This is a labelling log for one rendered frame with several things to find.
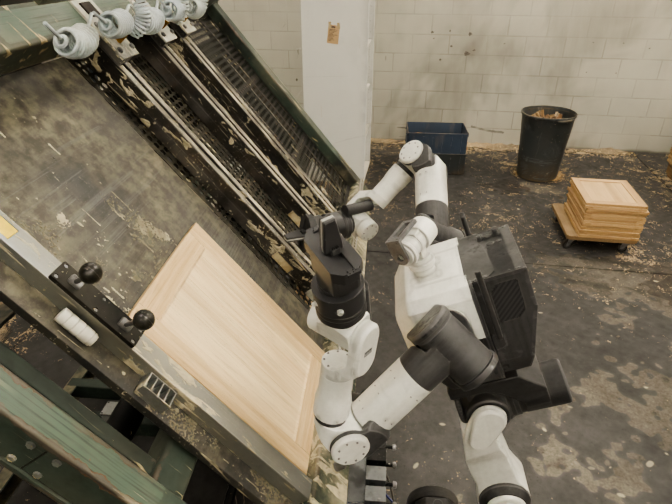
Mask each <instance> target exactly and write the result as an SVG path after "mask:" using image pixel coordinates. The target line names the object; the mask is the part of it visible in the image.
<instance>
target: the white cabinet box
mask: <svg viewBox="0 0 672 504"><path fill-rule="evenodd" d="M374 25H375V0H301V31H302V64H303V97H304V110H305V112H306V113H307V114H308V115H309V117H310V118H311V119H312V120H313V122H314V123H315V124H316V125H317V126H318V128H319V129H320V130H321V131H322V133H323V134H324V135H325V136H326V138H327V139H328V140H329V141H330V143H331V144H332V145H333V146H334V147H335V149H336V150H337V151H338V152H339V154H340V155H341V156H342V157H343V159H344V160H345V161H346V162H347V164H348V165H349V166H350V167H351V168H352V170H353V171H354V172H355V173H356V175H357V176H358V177H359V178H361V179H362V180H363V181H364V180H365V177H366V173H367V170H368V166H369V163H370V143H371V113H372V84H373V54H374Z"/></svg>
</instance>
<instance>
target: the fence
mask: <svg viewBox="0 0 672 504"><path fill-rule="evenodd" d="M0 216H1V217H2V218H4V219H5V220H6V221H7V222H8V223H9V224H11V225H12V226H13V227H14V228H15V229H16V230H17V231H18V232H17V233H16V234H14V235H13V236H12V237H10V238H9V239H7V238H6V237H5V236H4V235H3V234H1V233H0V260H1V261H3V262H4V263H5V264H6V265H7V266H9V267H10V268H11V269H12V270H13V271H15V272H16V273H17V274H18V275H19V276H21V277H22V278H23V279H24V280H25V281H27V282H28V283H29V284H30V285H31V286H33V287H34V288H35V289H36V290H38V291H39V292H40V293H41V294H42V295H44V296H45V297H46V298H47V299H48V300H50V301H51V302H52V303H53V304H54V305H56V306H57V307H58V308H59V309H60V310H63V309H64V308H68V309H69V310H70V311H72V312H73V314H75V315H76V316H78V317H79V318H80V319H81V320H82V321H84V322H85V323H86V325H88V326H90V327H91V328H92V329H93V330H94V331H96V332H95V333H97V334H98V337H99V338H98V339H97V340H98V341H99V342H100V343H101V344H103V345H104V346H105V347H106V348H107V349H109V350H110V351H111V352H112V353H113V354H115V355H116V356H117V357H118V358H119V359H121V360H122V361H123V362H124V363H126V364H127V365H128V366H129V367H130V368H132V369H133V370H134V371H135V372H136V373H138V374H139V375H140V376H141V377H144V376H146V375H147V374H149V373H150V372H152V373H154V374H155V375H156V376H157V377H158V378H160V379H161V380H162V381H163V382H164V383H166V384H167V385H168V386H169V387H170V388H172V389H173V390H174V391H175V392H176V393H177V394H176V396H175V398H174V400H173V403H174V404H175V405H176V406H177V407H179V408H180V409H181V410H182V411H183V412H185V413H186V414H187V415H188V416H189V417H191V418H192V419H193V420H194V421H195V422H197V423H198V424H199V425H200V426H201V427H203V428H204V429H205V430H206V431H207V432H209V433H210V434H211V435H212V436H214V437H215V438H216V439H217V440H218V441H220V442H221V443H222V444H223V445H224V446H226V447H227V448H228V449H229V450H230V451H232V452H233V453H234V454H235V455H236V456H238V457H239V458H240V459H241V460H242V461H244V462H245V463H246V464H247V465H248V466H250V467H251V468H252V469H253V470H255V471H256V472H257V473H258V474H259V475H261V476H262V477H263V478H264V479H265V480H267V481H268V482H269V483H270V484H271V485H273V486H274V487H275V488H276V489H277V490H279V491H280V492H281V493H282V494H283V495H285V496H286V497H287V498H288V499H289V500H291V501H292V502H293V503H294V504H300V503H303V502H305V501H307V500H309V498H310V491H311V485H312V480H311V479H310V478H309V477H308V476H306V475H305V474H304V473H303V472H302V471H301V470H299V469H298V468H297V467H296V466H295V465H294V464H293V463H291V462H290V461H289V460H288V459H287V458H286V457H284V456H283V455H282V454H281V453H280V452H279V451H278V450H276V449H275V448H274V447H273V446H272V445H271V444H269V443H268V442H267V441H266V440H265V439H264V438H263V437H261V436H260V435H259V434H258V433H257V432H256V431H255V430H253V429H252V428H251V427H250V426H249V425H248V424H246V423H245V422H244V421H243V420H242V419H241V418H240V417H238V416H237V415H236V414H235V413H234V412H233V411H231V410H230V409H229V408H228V407H227V406H226V405H225V404H223V403H222V402H221V401H220V400H219V399H218V398H216V397H215V396H214V395H213V394H212V393H211V392H210V391H208V390H207V389H206V388H205V387H204V386H203V385H202V384H200V383H199V382H198V381H197V380H196V379H195V378H193V377H192V376H191V375H190V374H189V373H188V372H187V371H185V370H184V369H183V368H182V367H181V366H180V365H178V364H177V363H176V362H175V361H174V360H173V359H172V358H170V357H169V356H168V355H167V354H166V353H165V352H163V351H162V350H161V349H160V348H159V347H158V346H157V345H155V344H154V343H153V342H152V341H151V340H150V339H149V338H147V337H146V336H145V335H144V334H143V335H142V337H141V338H140V340H139V341H138V343H137V344H136V346H135V347H133V348H130V347H129V346H128V345H127V344H126V343H124V342H123V341H122V340H121V339H120V338H118V337H117V336H116V335H115V334H114V333H113V332H111V331H110V330H109V329H108V328H107V327H105V326H104V325H103V324H102V323H101V322H100V321H98V320H97V319H96V318H95V317H94V316H92V315H91V314H90V313H89V312H88V311H87V310H85V309H84V308H83V307H82V306H81V305H79V304H78V303H77V302H76V301H75V300H74V299H72V298H71V297H70V296H69V295H68V294H66V293H65V292H64V291H63V290H62V289H61V288H59V287H58V286H57V285H56V284H55V283H54V282H52V281H51V280H50V279H49V278H48V276H49V275H50V274H51V273H52V272H53V271H54V270H55V269H56V268H57V267H59V266H60V265H61V264H62V263H61V262H60V261H59V260H57V259H56V258H55V257H54V256H53V255H52V254H51V253H49V252H48V251H47V250H46V249H45V248H44V247H43V246H41V245H40V244H39V243H38V242H37V241H36V240H34V239H33V238H32V237H31V236H30V235H29V234H28V233H26V232H25V231H24V230H23V229H22V228H21V227H19V226H18V225H17V224H16V223H15V222H14V221H13V220H11V219H10V218H9V217H8V216H7V215H6V214H5V213H3V212H2V211H1V210H0Z"/></svg>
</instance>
